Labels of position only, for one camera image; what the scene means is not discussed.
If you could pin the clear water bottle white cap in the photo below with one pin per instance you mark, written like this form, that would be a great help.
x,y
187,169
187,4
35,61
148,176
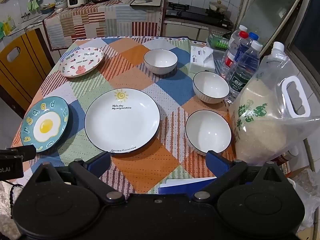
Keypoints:
x,y
235,40

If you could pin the clear plastic bag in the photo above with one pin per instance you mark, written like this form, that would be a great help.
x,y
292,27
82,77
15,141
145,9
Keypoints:
x,y
305,187

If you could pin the striped counter cloth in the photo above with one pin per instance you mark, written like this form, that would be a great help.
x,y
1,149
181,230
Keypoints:
x,y
100,22

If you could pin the white bowl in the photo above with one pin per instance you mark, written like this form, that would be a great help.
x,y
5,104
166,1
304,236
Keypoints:
x,y
208,132
160,58
210,86

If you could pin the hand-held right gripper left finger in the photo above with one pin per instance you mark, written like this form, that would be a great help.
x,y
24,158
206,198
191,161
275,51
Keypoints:
x,y
100,160

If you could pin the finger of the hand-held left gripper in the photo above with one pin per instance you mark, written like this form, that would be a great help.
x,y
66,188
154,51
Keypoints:
x,y
26,152

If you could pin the blue fried egg plate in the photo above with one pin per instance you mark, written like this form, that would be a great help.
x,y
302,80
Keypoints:
x,y
47,125

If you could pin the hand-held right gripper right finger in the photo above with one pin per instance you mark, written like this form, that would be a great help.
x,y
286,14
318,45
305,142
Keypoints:
x,y
215,158

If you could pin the clear bag of rice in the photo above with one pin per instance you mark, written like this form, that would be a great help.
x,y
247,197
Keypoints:
x,y
262,130

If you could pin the blue label water bottle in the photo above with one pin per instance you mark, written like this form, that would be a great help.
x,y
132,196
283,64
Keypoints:
x,y
242,48

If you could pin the stack of small bowls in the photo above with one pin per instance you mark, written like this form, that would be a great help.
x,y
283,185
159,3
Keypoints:
x,y
61,3

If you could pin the patchwork tablecloth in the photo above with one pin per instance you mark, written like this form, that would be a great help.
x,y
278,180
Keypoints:
x,y
140,165

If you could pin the white cutting board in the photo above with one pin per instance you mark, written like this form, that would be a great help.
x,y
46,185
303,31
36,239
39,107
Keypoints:
x,y
145,2

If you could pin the green hanging cloth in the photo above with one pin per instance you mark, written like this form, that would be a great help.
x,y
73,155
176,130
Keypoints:
x,y
33,5

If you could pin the large white sun plate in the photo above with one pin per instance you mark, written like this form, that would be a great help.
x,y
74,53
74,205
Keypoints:
x,y
122,126

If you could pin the blue bowl with utensils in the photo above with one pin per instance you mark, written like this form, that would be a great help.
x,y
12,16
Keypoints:
x,y
47,8

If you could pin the black gas stove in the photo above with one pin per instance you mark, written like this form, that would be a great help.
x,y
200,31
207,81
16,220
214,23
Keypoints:
x,y
190,12

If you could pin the green label water bottle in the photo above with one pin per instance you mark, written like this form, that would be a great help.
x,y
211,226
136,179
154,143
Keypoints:
x,y
243,77

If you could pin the pot on stove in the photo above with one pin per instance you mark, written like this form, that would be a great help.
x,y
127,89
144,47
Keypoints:
x,y
216,6

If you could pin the white counter cabinet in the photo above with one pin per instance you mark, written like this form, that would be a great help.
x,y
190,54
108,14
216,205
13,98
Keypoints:
x,y
185,28

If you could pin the yellow cabinet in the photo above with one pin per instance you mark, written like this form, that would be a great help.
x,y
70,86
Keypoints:
x,y
27,55

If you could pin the pink bunny print plate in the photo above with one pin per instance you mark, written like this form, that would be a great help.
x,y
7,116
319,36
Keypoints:
x,y
80,62

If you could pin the glass door panel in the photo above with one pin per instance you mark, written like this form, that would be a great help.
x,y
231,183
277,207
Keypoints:
x,y
275,12

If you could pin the red label water bottle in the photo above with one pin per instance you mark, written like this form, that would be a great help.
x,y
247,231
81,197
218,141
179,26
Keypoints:
x,y
228,62

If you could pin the white tissue pack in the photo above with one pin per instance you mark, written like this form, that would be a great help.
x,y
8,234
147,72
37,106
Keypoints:
x,y
200,62

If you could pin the green packaged box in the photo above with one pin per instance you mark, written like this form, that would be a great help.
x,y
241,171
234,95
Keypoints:
x,y
217,42

